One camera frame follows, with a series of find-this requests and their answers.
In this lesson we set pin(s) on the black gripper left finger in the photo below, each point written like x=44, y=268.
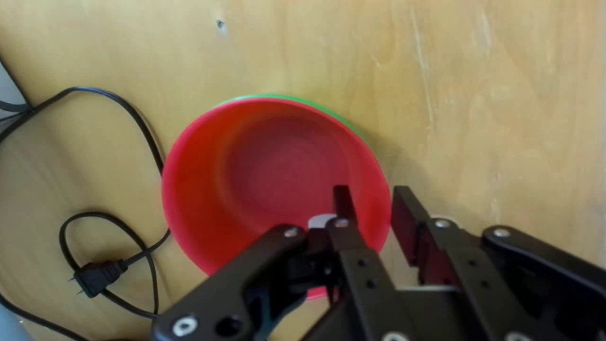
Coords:
x=361, y=278

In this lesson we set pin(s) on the red plastic bowl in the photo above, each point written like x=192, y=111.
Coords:
x=266, y=164

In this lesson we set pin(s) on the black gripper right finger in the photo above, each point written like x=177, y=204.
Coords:
x=480, y=272

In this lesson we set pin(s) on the green plastic bowl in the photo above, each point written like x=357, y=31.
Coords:
x=315, y=103

